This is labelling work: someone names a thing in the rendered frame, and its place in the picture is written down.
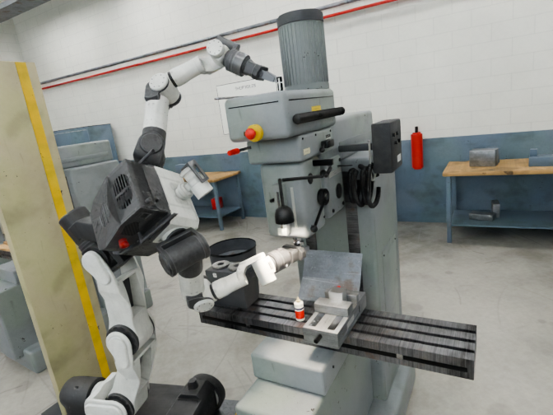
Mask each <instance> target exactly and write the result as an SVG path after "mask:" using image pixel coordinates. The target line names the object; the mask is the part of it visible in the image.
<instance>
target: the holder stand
mask: <svg viewBox="0 0 553 415"><path fill-rule="evenodd" d="M239 263H241V262H236V263H231V262H229V261H226V260H222V261H218V262H215V263H214V264H213V265H212V266H211V267H210V268H208V269H206V270H205V273H206V276H207V278H208V280H209V281H210V282H211V283H213V282H214V281H216V280H218V279H220V278H223V277H227V276H229V275H231V274H232V273H235V272H236V271H237V268H238V267H239ZM251 268H253V266H252V264H250V265H248V267H247V270H246V273H245V275H246V278H247V279H248V282H249V284H248V285H246V286H244V287H241V288H240V289H238V290H236V291H233V292H231V293H230V294H229V295H228V296H225V297H223V298H221V299H217V301H215V302H214V304H217V305H227V306H232V307H238V308H243V309H248V308H249V307H250V306H251V305H252V304H253V303H254V302H255V301H256V300H257V299H258V287H257V281H256V276H255V277H252V278H249V277H248V276H247V271H248V270H250V269H251Z"/></svg>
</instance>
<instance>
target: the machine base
mask: <svg viewBox="0 0 553 415"><path fill-rule="evenodd" d="M415 378H416V375H415V368H414V367H409V366H403V365H399V366H398V369H397V372H396V375H395V377H394V380H393V384H392V387H391V389H390V391H389V394H388V398H387V400H380V399H375V398H374V399H373V402H372V404H371V406H370V408H369V411H368V414H367V415H406V411H407V406H408V403H409V399H410V397H411V392H412V388H413V385H414V382H415Z"/></svg>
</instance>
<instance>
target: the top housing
mask: <svg viewBox="0 0 553 415"><path fill-rule="evenodd" d="M331 108H335V105H334V95H333V91H332V90H331V89H318V88H317V89H309V90H289V91H283V90H279V91H274V92H268V93H262V94H257V95H252V96H243V97H237V98H232V99H228V100H227V101H226V102H225V112H226V118H227V123H228V129H229V135H230V140H231V141H232V142H252V141H250V140H248V139H247V138H246V136H244V132H246V130H247V128H248V127H249V126H250V125H253V124H258V125H259V126H260V127H261V128H262V129H263V138H262V139H261V140H260V141H262V140H271V139H281V138H290V137H294V136H297V135H301V134H303V133H309V132H313V131H315V130H319V129H322V128H327V127H331V126H333V125H334V124H335V123H336V116H334V117H330V118H326V119H319V120H315V121H311V122H307V123H302V124H295V123H294V122H293V116H294V115H295V114H301V113H306V112H311V111H316V110H326V109H331Z"/></svg>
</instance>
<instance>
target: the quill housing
mask: <svg viewBox="0 0 553 415"><path fill-rule="evenodd" d="M313 160H318V157H317V156H314V157H312V158H309V159H308V160H305V161H302V162H291V163H276V164H262V165H261V176H262V182H263V193H264V199H265V205H266V212H267V223H268V229H269V233H270V234H271V235H272V236H278V237H292V238H309V237H310V236H312V235H313V234H314V233H313V232H312V231H311V230H310V227H311V226H313V225H314V223H315V220H316V218H317V215H318V211H319V209H320V207H321V205H320V204H319V203H318V199H317V195H318V191H319V190H320V189H321V188H322V183H321V179H320V178H317V179H311V180H294V181H286V182H282V183H285V185H286V197H287V204H288V207H290V208H291V210H292V212H293V213H294V219H295V221H294V222H292V223H290V230H291V233H290V234H289V235H278V225H277V224H276V222H275V211H276V207H275V201H274V202H273V203H270V199H272V198H274V193H273V192H272V185H273V184H275V183H278V179H282V178H292V177H300V176H310V175H320V166H313ZM324 224H325V216H324V208H323V210H322V213H321V216H320V218H319V220H318V225H317V228H318V230H319V229H320V228H321V227H323V226H324Z"/></svg>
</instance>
